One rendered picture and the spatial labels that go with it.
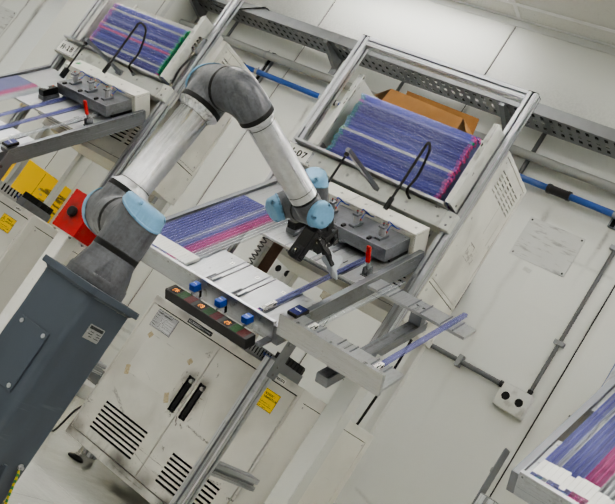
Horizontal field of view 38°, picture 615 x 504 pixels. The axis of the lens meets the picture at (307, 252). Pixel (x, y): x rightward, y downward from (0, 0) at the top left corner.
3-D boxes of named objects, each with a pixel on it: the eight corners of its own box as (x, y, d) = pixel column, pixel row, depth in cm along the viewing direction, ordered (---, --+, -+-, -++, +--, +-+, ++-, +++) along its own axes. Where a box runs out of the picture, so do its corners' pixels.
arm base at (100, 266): (96, 287, 197) (122, 250, 198) (53, 259, 204) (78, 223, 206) (132, 309, 210) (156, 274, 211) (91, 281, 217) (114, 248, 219)
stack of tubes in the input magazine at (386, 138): (438, 199, 298) (479, 134, 301) (324, 148, 325) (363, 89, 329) (448, 215, 308) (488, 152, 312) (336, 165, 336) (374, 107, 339)
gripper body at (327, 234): (340, 244, 267) (338, 212, 260) (321, 259, 263) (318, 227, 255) (320, 234, 271) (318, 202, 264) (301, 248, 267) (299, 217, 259)
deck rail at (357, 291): (276, 346, 252) (278, 328, 249) (271, 343, 253) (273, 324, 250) (421, 267, 300) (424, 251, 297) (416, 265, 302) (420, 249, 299)
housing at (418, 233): (409, 271, 299) (416, 234, 292) (301, 216, 326) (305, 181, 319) (423, 263, 305) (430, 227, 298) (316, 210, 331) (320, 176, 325)
